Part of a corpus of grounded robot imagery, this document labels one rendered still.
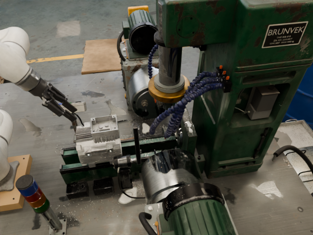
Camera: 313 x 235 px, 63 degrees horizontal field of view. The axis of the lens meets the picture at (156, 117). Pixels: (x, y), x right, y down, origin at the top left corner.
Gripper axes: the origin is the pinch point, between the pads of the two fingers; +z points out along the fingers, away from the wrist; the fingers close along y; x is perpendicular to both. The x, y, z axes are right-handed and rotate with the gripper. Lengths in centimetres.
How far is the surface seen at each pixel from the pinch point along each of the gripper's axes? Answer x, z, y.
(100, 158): -0.1, 21.4, -14.9
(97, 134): -6.8, 10.7, -10.9
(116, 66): 34, 101, 190
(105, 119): -10.1, 13.3, -1.2
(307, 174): -88, 139, -12
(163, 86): -44.5, 6.6, -10.1
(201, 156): -39, 54, -17
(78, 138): 2.9, 8.9, -9.0
